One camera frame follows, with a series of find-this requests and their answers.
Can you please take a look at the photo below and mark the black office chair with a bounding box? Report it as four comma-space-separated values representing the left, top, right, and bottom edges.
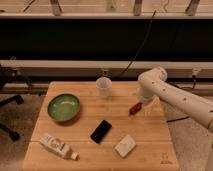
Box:
0, 64, 25, 142

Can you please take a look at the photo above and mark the black hanging cable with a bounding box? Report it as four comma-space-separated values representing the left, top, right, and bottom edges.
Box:
116, 9, 157, 78

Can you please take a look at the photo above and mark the white sponge block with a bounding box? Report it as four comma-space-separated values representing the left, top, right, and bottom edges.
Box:
115, 135, 136, 158

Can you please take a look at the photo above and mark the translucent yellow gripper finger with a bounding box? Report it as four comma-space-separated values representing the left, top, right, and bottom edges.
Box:
145, 97, 161, 115

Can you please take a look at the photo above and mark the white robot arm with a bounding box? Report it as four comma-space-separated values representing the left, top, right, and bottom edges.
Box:
138, 67, 213, 133

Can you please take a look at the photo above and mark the green ceramic bowl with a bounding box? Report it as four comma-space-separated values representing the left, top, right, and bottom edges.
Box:
47, 94, 81, 122

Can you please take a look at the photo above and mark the black smartphone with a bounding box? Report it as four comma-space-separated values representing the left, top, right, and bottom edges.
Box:
90, 120, 112, 144

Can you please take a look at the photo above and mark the white plastic bottle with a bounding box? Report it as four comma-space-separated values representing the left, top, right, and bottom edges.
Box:
39, 133, 79, 160

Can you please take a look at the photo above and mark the white ceramic cup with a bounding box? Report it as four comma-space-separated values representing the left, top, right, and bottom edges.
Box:
96, 77, 112, 98

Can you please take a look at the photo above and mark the red chili pepper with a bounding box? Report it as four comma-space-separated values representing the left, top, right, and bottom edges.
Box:
129, 102, 142, 115

